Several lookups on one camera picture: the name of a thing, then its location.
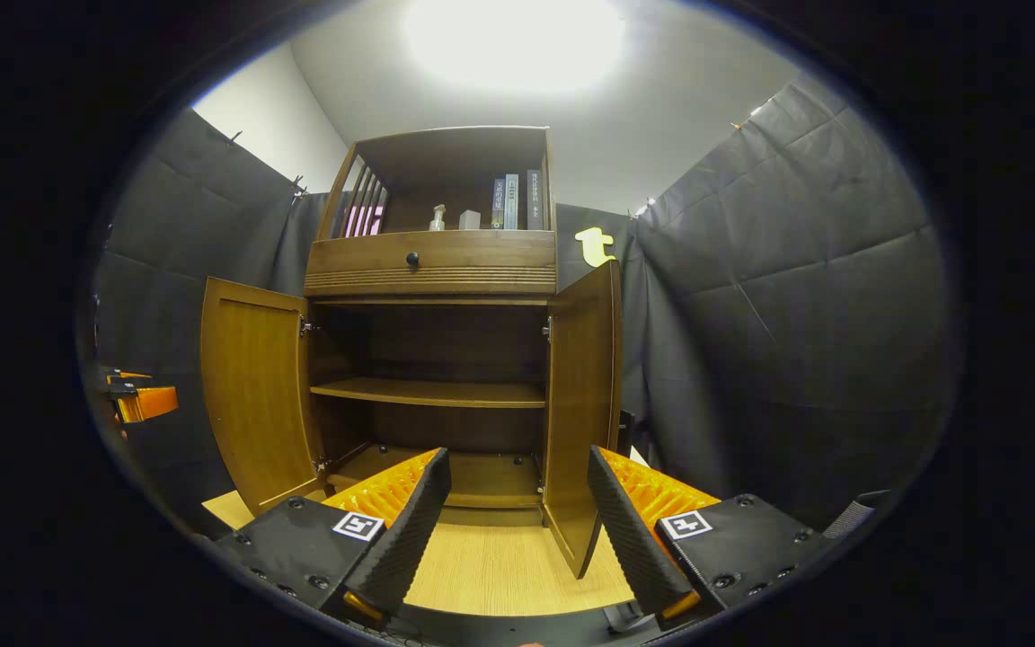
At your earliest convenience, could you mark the large ceiling light panel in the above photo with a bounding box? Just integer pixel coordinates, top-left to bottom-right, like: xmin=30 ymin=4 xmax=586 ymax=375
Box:
xmin=405 ymin=0 xmax=626 ymax=93

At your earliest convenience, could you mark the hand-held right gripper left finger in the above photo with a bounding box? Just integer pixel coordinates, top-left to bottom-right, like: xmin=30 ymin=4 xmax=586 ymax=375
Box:
xmin=212 ymin=447 xmax=453 ymax=623

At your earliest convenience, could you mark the wooden shoe cabinet door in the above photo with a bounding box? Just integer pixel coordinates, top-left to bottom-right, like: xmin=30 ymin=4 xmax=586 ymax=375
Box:
xmin=542 ymin=261 xmax=635 ymax=581
xmin=200 ymin=276 xmax=330 ymax=516

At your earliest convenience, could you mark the wooden inner shelf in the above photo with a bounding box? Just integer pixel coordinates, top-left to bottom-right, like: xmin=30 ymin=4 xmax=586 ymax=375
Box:
xmin=309 ymin=377 xmax=547 ymax=410

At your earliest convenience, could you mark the wooden double-door shoe cabinet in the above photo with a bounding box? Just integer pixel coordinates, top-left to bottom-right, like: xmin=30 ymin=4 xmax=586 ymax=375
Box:
xmin=302 ymin=126 xmax=559 ymax=527

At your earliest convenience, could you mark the black backdrop cloth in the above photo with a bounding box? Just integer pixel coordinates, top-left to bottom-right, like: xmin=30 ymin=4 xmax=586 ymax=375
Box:
xmin=86 ymin=81 xmax=963 ymax=531

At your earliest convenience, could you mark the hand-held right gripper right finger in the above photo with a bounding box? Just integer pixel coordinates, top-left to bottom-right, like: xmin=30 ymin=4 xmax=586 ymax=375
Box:
xmin=587 ymin=445 xmax=835 ymax=621

